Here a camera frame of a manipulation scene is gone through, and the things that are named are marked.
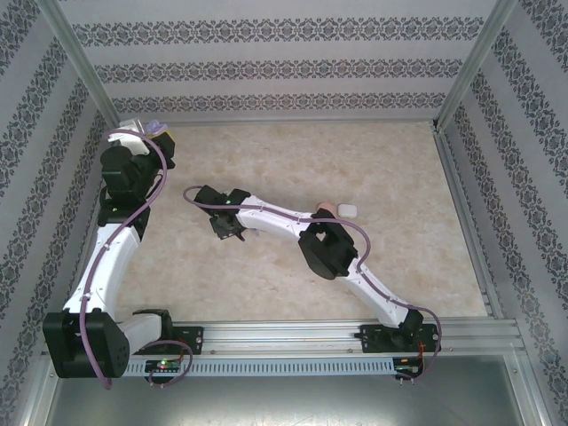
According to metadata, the grey metal sheet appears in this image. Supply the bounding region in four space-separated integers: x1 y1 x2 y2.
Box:
43 375 533 426

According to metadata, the grey slotted cable duct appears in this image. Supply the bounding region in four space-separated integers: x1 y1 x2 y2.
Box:
59 358 396 377

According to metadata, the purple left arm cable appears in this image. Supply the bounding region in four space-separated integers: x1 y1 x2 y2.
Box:
79 125 194 391

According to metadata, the aluminium frame post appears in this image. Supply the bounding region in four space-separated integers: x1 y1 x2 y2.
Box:
432 0 520 134
37 0 128 137

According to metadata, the aluminium wall bottom rail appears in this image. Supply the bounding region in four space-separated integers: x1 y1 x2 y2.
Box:
122 118 440 130

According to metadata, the green controller board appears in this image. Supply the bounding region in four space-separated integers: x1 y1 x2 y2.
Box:
396 361 425 378
145 359 184 374

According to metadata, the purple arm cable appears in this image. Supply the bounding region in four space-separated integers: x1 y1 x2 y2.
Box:
79 125 194 391
182 185 443 385

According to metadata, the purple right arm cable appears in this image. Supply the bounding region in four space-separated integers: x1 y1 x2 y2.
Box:
182 185 443 385

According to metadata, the aluminium side rail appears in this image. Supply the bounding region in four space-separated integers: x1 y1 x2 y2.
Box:
432 126 505 320
61 130 128 325

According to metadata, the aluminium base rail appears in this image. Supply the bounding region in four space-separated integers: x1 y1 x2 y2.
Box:
42 321 520 359

